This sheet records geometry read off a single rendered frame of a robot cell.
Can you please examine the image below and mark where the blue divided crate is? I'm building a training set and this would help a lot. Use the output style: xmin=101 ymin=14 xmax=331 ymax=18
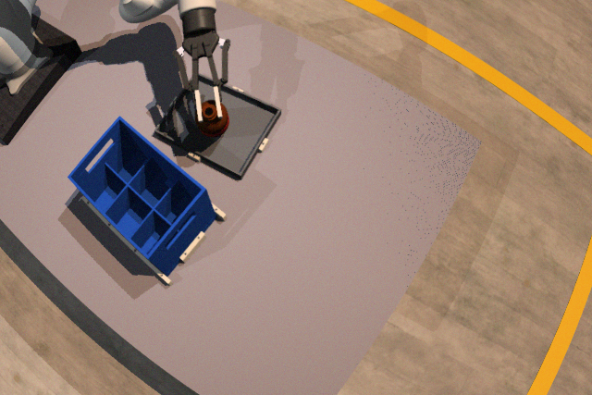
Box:
xmin=68 ymin=116 xmax=217 ymax=276

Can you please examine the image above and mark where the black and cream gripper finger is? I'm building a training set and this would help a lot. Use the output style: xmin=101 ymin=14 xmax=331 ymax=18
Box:
xmin=173 ymin=41 xmax=204 ymax=123
xmin=203 ymin=38 xmax=230 ymax=118

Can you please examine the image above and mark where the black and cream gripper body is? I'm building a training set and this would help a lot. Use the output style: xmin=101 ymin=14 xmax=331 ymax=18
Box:
xmin=182 ymin=9 xmax=219 ymax=58

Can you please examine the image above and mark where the brown bottle with red label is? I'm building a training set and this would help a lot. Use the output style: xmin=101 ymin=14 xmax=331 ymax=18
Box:
xmin=195 ymin=100 xmax=229 ymax=138

